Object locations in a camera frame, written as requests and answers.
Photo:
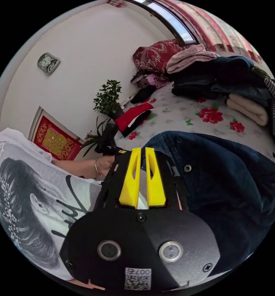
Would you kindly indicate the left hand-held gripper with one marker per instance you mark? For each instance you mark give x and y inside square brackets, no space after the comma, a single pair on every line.
[112,150]

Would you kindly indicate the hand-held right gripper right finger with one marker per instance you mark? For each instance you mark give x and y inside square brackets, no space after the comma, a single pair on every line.
[155,185]

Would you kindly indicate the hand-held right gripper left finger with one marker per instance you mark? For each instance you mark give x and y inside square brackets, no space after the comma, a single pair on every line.
[130,185]

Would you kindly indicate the dark blue jeans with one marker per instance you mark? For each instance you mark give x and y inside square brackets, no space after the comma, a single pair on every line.
[225,185]

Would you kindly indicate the person's right forearm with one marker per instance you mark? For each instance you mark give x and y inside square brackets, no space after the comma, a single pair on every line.
[89,284]

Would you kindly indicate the person's left forearm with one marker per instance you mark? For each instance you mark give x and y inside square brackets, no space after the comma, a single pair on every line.
[75,167]

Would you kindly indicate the person's left hand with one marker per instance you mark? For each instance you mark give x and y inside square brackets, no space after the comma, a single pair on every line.
[104,165]

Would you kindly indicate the long-leaved potted plant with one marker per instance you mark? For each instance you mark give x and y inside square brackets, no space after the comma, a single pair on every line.
[93,138]

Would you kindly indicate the red and black folded clothes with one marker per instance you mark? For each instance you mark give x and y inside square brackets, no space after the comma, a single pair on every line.
[132,116]

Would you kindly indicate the bushy green potted plant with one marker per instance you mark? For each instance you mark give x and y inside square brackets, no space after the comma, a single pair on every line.
[108,97]

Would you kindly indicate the black bag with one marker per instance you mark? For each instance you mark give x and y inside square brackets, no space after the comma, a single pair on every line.
[143,93]

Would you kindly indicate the bed with floral sheet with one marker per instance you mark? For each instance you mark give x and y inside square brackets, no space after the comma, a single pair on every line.
[174,111]

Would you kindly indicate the red patterned folded quilt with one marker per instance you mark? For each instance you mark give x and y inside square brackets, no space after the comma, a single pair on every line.
[151,56]

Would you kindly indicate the person's body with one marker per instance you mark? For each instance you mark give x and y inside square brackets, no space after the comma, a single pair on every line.
[28,196]

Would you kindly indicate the pile of clothes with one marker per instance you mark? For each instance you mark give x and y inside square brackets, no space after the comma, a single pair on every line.
[223,76]

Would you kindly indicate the window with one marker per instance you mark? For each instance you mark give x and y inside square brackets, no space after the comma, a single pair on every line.
[172,20]

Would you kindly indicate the red and white floral curtain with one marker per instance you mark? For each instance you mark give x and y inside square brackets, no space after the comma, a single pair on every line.
[220,27]

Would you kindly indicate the silver wall clock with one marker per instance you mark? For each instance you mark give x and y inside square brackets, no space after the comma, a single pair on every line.
[48,63]

